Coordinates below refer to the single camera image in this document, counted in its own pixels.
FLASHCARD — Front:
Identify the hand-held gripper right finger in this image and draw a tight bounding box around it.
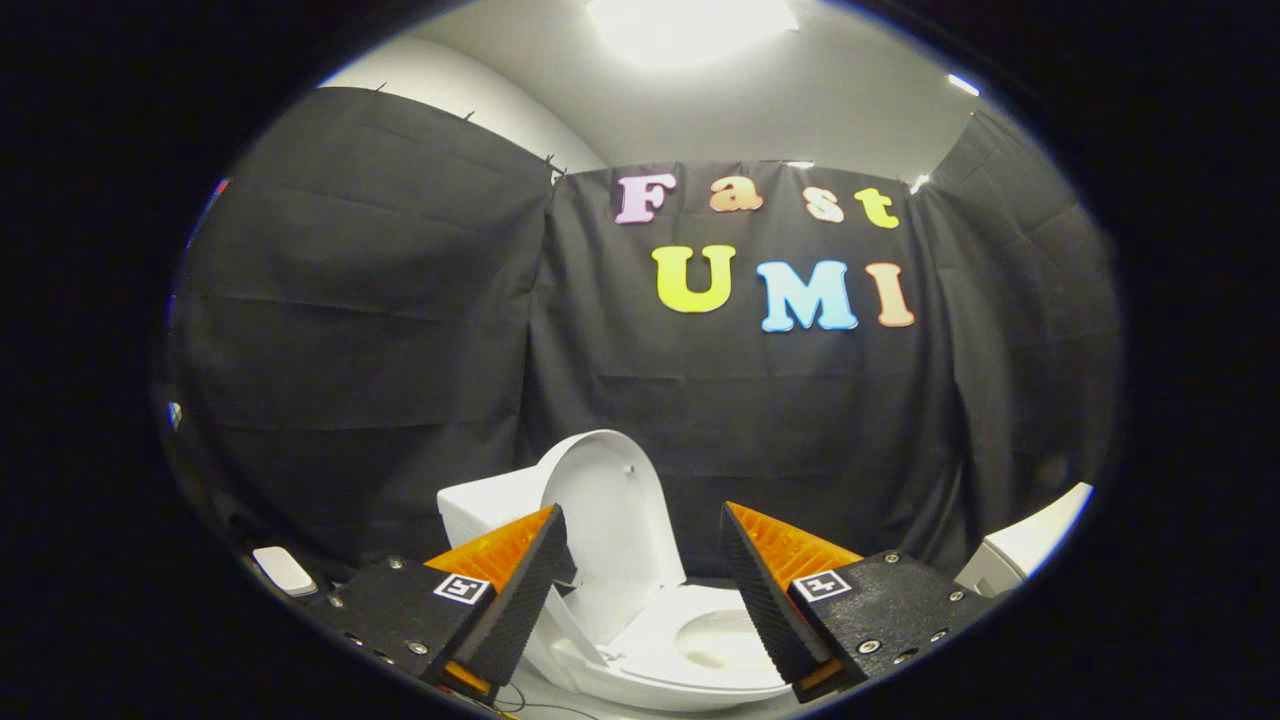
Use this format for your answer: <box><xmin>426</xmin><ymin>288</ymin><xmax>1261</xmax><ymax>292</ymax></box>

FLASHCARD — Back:
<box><xmin>720</xmin><ymin>500</ymin><xmax>996</xmax><ymax>704</ymax></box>

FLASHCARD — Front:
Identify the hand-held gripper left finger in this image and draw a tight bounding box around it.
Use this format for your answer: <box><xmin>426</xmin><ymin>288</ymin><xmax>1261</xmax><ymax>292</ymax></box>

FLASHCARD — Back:
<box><xmin>320</xmin><ymin>503</ymin><xmax>578</xmax><ymax>706</ymax></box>

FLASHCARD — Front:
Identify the white toilet lid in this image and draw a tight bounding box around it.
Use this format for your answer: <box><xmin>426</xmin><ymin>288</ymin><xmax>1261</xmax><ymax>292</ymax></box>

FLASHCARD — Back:
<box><xmin>538</xmin><ymin>430</ymin><xmax>686</xmax><ymax>646</ymax></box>

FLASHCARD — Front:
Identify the white toilet bowl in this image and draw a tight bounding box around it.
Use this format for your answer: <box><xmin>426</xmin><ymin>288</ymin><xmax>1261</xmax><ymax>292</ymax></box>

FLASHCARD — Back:
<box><xmin>520</xmin><ymin>590</ymin><xmax>801</xmax><ymax>713</ymax></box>

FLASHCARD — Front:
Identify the white toilet seat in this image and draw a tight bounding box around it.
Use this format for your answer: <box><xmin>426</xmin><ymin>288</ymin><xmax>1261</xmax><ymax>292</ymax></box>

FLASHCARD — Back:
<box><xmin>600</xmin><ymin>583</ymin><xmax>791</xmax><ymax>696</ymax></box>

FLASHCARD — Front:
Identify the small white flat device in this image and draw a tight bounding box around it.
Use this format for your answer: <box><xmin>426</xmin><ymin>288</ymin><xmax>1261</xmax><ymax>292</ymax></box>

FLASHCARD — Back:
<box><xmin>252</xmin><ymin>546</ymin><xmax>319</xmax><ymax>598</ymax></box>

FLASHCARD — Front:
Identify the grey drawer cabinet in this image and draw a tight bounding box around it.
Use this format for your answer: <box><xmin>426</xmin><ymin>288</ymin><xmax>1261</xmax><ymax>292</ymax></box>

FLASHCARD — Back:
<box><xmin>953</xmin><ymin>483</ymin><xmax>1094</xmax><ymax>598</ymax></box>

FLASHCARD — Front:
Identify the black backdrop cloth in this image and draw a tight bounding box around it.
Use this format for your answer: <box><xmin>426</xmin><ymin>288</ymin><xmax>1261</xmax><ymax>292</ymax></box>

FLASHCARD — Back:
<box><xmin>160</xmin><ymin>87</ymin><xmax>1121</xmax><ymax>601</ymax></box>

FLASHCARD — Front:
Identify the bright ceiling light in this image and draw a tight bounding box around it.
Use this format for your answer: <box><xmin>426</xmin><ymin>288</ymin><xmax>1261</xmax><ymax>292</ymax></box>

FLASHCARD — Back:
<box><xmin>585</xmin><ymin>0</ymin><xmax>801</xmax><ymax>66</ymax></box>

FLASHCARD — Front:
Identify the black floor cable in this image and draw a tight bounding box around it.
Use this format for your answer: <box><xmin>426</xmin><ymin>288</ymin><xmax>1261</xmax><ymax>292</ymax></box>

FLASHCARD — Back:
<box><xmin>488</xmin><ymin>683</ymin><xmax>601</xmax><ymax>717</ymax></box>

